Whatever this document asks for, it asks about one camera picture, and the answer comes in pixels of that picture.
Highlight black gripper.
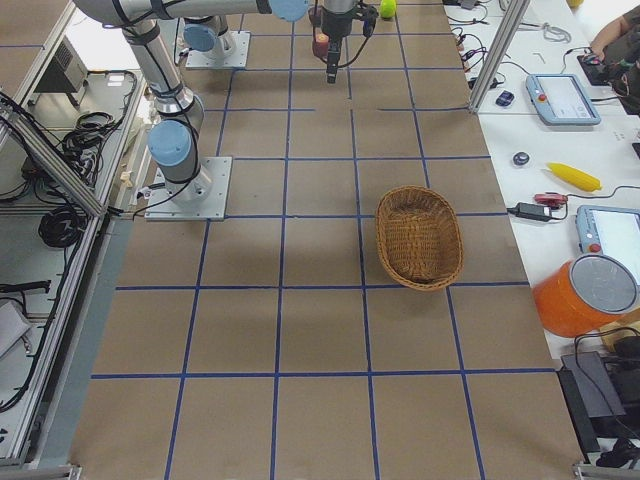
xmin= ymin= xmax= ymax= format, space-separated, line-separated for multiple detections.
xmin=321 ymin=0 xmax=356 ymax=83

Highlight oval wicker basket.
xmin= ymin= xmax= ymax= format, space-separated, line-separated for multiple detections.
xmin=375 ymin=185 xmax=464 ymax=291

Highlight green apple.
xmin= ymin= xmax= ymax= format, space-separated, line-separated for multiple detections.
xmin=379 ymin=0 xmax=397 ymax=20

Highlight small blue device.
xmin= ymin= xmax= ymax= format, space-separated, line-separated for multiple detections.
xmin=495 ymin=90 xmax=515 ymax=107

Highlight round dark knob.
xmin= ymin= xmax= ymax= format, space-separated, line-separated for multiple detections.
xmin=512 ymin=151 xmax=530 ymax=167

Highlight far teach pendant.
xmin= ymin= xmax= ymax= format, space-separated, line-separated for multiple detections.
xmin=525 ymin=74 xmax=601 ymax=126

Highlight teach pendant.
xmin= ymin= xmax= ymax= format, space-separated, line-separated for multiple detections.
xmin=575 ymin=205 xmax=639 ymax=267
xmin=525 ymin=74 xmax=601 ymax=126

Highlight black power adapter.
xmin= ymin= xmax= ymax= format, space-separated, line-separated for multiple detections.
xmin=507 ymin=202 xmax=553 ymax=222

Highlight grey control box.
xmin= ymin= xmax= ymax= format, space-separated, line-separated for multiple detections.
xmin=34 ymin=36 xmax=88 ymax=108

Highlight yellow toy corn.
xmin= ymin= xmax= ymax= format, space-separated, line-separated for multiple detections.
xmin=546 ymin=162 xmax=602 ymax=192

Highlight small red device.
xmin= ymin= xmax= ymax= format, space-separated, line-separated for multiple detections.
xmin=533 ymin=192 xmax=568 ymax=209

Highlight person at desk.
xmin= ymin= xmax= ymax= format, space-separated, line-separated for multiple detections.
xmin=591 ymin=6 xmax=639 ymax=102

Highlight near teach pendant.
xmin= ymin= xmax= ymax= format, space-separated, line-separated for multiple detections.
xmin=575 ymin=205 xmax=639 ymax=267

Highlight orange cylinder container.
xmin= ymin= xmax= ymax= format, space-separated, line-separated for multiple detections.
xmin=533 ymin=254 xmax=639 ymax=338

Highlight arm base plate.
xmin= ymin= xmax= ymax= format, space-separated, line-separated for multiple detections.
xmin=143 ymin=156 xmax=233 ymax=221
xmin=184 ymin=29 xmax=251 ymax=70

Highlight aluminium frame post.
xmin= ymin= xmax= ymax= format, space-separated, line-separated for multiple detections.
xmin=468 ymin=0 xmax=530 ymax=114

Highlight coiled black cables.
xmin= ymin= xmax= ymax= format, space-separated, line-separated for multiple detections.
xmin=37 ymin=204 xmax=84 ymax=249

